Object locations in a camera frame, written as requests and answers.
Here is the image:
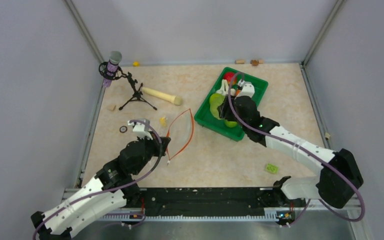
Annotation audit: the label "brown cork piece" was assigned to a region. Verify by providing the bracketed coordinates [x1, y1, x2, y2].
[250, 59, 260, 67]

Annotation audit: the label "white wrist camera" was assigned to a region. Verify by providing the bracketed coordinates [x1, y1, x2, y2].
[236, 82, 255, 98]
[127, 118, 153, 140]

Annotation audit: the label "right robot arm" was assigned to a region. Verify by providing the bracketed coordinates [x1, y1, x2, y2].
[215, 96, 364, 209]

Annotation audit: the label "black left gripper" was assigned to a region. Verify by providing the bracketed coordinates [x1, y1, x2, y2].
[133, 130, 171, 175]

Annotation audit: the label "green toy brick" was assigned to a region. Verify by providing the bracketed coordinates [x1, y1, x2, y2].
[264, 163, 279, 175]

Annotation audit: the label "purple microphone on tripod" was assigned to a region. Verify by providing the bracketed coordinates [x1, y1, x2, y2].
[98, 51, 158, 111]

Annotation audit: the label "red apple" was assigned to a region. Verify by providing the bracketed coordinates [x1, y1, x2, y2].
[223, 72, 237, 85]

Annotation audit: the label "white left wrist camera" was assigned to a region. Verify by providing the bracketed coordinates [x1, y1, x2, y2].
[127, 118, 153, 140]

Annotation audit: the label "clear zip bag orange zipper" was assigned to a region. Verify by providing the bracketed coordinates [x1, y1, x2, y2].
[166, 108, 195, 165]

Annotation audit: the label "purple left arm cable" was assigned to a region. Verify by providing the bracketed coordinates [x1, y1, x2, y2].
[32, 119, 163, 240]

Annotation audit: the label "green lime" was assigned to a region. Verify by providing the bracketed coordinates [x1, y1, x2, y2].
[224, 120, 238, 128]

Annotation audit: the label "cream toy microphone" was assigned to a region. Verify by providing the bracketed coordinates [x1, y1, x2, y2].
[142, 87, 183, 106]

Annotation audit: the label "green plastic tray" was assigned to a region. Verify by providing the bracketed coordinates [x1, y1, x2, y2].
[194, 67, 269, 142]

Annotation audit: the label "yellow small toy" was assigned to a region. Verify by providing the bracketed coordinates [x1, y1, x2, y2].
[132, 61, 140, 67]

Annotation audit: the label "yellow block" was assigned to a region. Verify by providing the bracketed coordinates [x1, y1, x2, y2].
[159, 116, 167, 128]

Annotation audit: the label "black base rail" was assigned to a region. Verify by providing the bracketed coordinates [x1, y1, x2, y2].
[127, 187, 280, 217]

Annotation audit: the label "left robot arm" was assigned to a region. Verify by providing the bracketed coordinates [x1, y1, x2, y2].
[30, 134, 171, 240]

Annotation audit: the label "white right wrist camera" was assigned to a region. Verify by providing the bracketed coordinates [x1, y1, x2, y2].
[236, 82, 255, 98]

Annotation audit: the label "green cabbage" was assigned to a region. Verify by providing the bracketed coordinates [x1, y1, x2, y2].
[209, 93, 226, 120]

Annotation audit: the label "white garlic bulbs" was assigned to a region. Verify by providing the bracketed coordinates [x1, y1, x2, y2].
[216, 79, 237, 96]

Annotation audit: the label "cork piece left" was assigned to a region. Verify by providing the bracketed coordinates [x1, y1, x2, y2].
[235, 59, 247, 65]

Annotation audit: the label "small wooden block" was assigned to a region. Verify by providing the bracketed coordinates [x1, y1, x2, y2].
[107, 104, 116, 111]

